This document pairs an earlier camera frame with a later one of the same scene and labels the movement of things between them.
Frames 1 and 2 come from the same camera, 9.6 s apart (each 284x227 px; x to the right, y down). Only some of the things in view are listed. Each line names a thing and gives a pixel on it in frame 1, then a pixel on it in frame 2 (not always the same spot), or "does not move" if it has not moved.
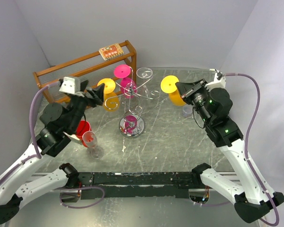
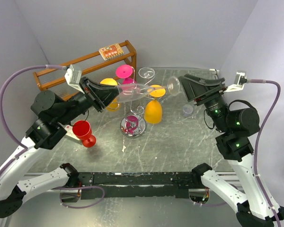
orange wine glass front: x=168 y=86 to x=153 y=110
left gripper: x=98 y=95 to x=98 y=94
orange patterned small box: x=111 y=51 does not move
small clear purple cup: x=187 y=110 does not move
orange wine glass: x=111 y=100 does not move
